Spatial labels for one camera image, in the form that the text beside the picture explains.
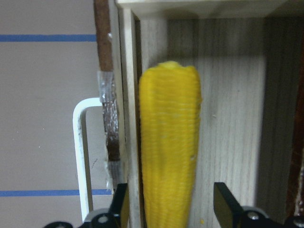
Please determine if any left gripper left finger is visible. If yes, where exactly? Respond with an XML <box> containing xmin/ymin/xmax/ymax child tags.
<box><xmin>109</xmin><ymin>183</ymin><xmax>130</xmax><ymax>228</ymax></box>

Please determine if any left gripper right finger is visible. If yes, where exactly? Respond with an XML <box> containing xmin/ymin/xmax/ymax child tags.
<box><xmin>213</xmin><ymin>182</ymin><xmax>244</xmax><ymax>228</ymax></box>

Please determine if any yellow corn cob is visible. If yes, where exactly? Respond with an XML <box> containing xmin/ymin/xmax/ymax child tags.
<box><xmin>139</xmin><ymin>61</ymin><xmax>201</xmax><ymax>228</ymax></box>

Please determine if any dark wooden drawer box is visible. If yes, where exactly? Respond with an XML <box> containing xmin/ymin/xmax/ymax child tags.
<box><xmin>109</xmin><ymin>0</ymin><xmax>304</xmax><ymax>228</ymax></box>

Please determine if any white drawer handle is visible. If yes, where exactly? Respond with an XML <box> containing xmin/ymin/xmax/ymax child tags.
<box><xmin>72</xmin><ymin>97</ymin><xmax>102</xmax><ymax>221</ymax></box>

